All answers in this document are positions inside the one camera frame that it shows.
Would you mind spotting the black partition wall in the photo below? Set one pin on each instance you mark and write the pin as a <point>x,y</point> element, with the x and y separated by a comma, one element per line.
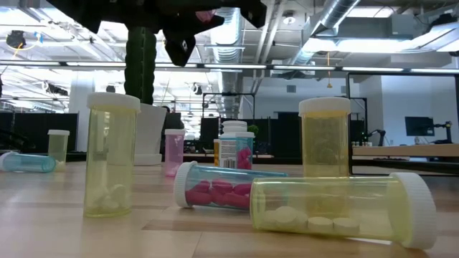
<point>32,125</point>
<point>279,136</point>

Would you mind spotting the white building column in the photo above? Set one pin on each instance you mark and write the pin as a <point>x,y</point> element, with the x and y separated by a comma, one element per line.
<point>77,107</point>

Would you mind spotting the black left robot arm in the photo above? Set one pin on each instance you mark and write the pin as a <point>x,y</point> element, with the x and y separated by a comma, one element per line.
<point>89,10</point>

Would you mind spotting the black ceiling device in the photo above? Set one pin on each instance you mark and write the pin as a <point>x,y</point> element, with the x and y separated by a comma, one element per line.
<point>16,38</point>

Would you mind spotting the white pot saucer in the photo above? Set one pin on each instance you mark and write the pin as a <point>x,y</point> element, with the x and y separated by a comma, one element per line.
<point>148,159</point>

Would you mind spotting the silver ventilation duct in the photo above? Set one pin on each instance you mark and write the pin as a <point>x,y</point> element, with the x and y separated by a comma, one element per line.
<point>226,43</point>
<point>328,18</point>

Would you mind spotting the black metal stand frame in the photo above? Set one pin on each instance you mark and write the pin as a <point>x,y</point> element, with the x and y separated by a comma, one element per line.
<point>229,94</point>

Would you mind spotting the small green plant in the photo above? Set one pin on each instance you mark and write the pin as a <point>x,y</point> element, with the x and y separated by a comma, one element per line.
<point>253,129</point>

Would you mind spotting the black computer monitor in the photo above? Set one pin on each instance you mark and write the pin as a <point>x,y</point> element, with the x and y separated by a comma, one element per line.
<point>419,126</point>

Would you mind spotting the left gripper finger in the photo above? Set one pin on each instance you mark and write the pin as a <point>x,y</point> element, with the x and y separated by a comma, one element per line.
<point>256,10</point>
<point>179,46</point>

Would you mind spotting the blue medicine bottle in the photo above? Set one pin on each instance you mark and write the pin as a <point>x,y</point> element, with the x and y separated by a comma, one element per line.
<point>28,163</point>

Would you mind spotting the yellow bottle white tablets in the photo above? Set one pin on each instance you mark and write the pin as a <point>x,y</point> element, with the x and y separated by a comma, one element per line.
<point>322,208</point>

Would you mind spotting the green cactus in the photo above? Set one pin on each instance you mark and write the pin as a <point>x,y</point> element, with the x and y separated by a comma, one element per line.
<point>140,71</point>

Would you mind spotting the white labelled pill bottle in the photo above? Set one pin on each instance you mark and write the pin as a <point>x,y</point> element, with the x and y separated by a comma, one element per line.
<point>235,126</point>

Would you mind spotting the large orange medicine bottle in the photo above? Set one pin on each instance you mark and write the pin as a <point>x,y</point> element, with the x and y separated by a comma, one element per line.
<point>216,152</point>

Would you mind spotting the long ceiling light strip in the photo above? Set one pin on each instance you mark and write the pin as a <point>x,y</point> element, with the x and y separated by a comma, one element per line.
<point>233,66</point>

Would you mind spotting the wooden shelf black frame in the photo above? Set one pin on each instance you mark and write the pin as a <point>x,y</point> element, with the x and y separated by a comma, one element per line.
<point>405,150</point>

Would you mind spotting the yellow medicine bottle white cap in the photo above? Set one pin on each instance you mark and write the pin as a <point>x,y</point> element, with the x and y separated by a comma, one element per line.
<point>324,143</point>
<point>58,147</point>

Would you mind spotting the pink medicine bottle white cap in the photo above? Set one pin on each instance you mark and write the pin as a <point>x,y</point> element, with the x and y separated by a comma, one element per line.
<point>205,16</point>
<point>174,150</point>

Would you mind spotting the blue bottle pink capsules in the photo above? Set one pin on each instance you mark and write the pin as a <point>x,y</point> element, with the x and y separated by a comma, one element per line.
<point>215,190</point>
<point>245,157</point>

